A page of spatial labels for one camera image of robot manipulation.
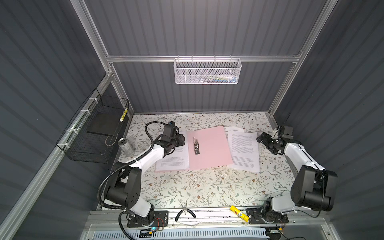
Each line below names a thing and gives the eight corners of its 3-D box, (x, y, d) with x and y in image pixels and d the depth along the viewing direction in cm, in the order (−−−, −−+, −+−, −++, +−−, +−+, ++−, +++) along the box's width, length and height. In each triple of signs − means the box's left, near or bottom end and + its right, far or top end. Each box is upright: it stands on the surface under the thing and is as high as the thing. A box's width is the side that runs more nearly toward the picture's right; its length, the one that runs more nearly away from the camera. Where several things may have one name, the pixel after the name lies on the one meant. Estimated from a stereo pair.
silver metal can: (125, 157, 98) (116, 145, 86) (127, 150, 101) (119, 137, 90) (134, 157, 98) (126, 145, 86) (136, 150, 101) (129, 137, 90)
